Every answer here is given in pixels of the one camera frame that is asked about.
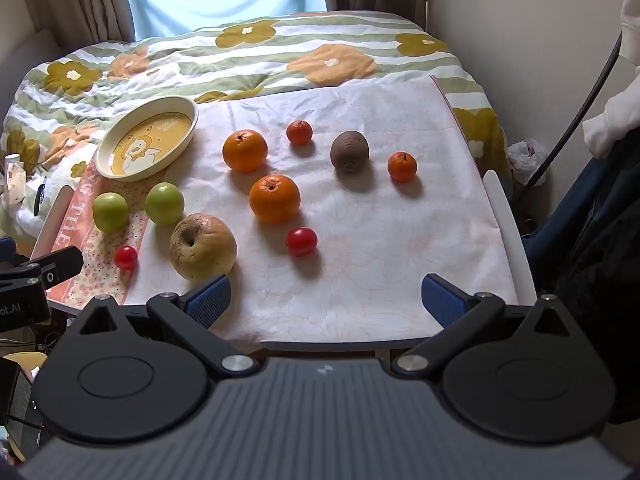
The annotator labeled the brown kiwi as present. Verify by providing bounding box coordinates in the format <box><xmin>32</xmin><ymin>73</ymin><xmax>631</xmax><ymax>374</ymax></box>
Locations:
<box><xmin>330</xmin><ymin>130</ymin><xmax>371</xmax><ymax>174</ymax></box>

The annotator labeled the white paper package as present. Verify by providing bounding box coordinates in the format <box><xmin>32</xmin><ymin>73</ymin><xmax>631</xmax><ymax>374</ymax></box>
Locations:
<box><xmin>0</xmin><ymin>151</ymin><xmax>29</xmax><ymax>209</ymax></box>

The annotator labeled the large orange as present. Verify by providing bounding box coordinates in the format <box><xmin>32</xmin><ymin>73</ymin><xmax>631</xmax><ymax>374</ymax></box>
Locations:
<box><xmin>222</xmin><ymin>129</ymin><xmax>269</xmax><ymax>173</ymax></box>
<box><xmin>249</xmin><ymin>174</ymin><xmax>301</xmax><ymax>224</ymax></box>

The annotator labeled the cream oval plate yellow print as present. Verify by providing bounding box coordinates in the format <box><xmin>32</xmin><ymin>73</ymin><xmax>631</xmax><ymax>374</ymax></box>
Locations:
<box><xmin>95</xmin><ymin>96</ymin><xmax>200</xmax><ymax>182</ymax></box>

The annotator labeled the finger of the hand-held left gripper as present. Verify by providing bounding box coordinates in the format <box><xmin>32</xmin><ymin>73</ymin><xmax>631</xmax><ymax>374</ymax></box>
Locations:
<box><xmin>0</xmin><ymin>237</ymin><xmax>32</xmax><ymax>282</ymax></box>
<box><xmin>27</xmin><ymin>246</ymin><xmax>84</xmax><ymax>291</ymax></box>

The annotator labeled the green apple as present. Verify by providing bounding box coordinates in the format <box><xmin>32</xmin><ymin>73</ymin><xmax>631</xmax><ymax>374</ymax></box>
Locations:
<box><xmin>92</xmin><ymin>192</ymin><xmax>130</xmax><ymax>233</ymax></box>
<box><xmin>144</xmin><ymin>182</ymin><xmax>185</xmax><ymax>225</ymax></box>

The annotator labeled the clear plastic bag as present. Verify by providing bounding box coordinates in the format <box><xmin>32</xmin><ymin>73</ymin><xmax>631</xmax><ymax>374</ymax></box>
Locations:
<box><xmin>507</xmin><ymin>139</ymin><xmax>549</xmax><ymax>186</ymax></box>

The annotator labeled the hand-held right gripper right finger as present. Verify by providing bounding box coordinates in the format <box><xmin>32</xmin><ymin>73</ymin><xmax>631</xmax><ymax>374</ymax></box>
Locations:
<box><xmin>391</xmin><ymin>273</ymin><xmax>583</xmax><ymax>379</ymax></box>

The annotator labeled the red tomato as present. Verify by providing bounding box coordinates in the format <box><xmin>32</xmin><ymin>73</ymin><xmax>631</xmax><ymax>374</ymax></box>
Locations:
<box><xmin>114</xmin><ymin>245</ymin><xmax>139</xmax><ymax>270</ymax></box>
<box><xmin>286</xmin><ymin>227</ymin><xmax>319</xmax><ymax>257</ymax></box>

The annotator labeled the small orange tomato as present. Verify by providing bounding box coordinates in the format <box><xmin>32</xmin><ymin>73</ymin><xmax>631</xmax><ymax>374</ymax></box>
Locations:
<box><xmin>286</xmin><ymin>120</ymin><xmax>314</xmax><ymax>146</ymax></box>

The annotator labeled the dark blue clothing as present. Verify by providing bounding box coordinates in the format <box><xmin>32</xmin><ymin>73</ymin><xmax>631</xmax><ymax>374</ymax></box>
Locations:
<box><xmin>520</xmin><ymin>130</ymin><xmax>640</xmax><ymax>426</ymax></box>

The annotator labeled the white garment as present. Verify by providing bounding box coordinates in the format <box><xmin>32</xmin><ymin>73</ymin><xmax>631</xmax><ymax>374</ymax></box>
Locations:
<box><xmin>582</xmin><ymin>0</ymin><xmax>640</xmax><ymax>161</ymax></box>

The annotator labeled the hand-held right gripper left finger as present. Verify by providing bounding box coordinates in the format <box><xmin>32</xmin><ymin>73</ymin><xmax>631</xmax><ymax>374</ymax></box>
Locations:
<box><xmin>67</xmin><ymin>274</ymin><xmax>261</xmax><ymax>379</ymax></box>

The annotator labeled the black electronic box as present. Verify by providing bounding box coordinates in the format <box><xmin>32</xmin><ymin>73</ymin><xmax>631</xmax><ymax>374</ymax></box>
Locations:
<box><xmin>0</xmin><ymin>360</ymin><xmax>45</xmax><ymax>461</ymax></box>

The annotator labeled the yellow stool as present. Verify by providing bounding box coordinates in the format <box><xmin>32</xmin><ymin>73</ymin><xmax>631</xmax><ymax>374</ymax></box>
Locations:
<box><xmin>0</xmin><ymin>351</ymin><xmax>49</xmax><ymax>386</ymax></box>

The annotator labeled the yellow-red apple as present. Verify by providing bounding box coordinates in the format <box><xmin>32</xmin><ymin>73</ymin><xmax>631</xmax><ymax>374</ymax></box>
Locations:
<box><xmin>169</xmin><ymin>213</ymin><xmax>238</xmax><ymax>281</ymax></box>

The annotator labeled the striped flower print blanket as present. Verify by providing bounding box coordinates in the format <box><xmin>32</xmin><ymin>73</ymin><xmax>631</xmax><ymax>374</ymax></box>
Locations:
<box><xmin>0</xmin><ymin>10</ymin><xmax>514</xmax><ymax>241</ymax></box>

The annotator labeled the black cable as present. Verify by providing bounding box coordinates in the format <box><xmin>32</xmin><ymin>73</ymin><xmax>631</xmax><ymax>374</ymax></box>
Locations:
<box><xmin>530</xmin><ymin>30</ymin><xmax>624</xmax><ymax>187</ymax></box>

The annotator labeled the small mandarin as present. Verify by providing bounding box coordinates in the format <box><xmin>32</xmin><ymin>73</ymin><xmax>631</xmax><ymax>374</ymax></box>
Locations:
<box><xmin>387</xmin><ymin>151</ymin><xmax>418</xmax><ymax>182</ymax></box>

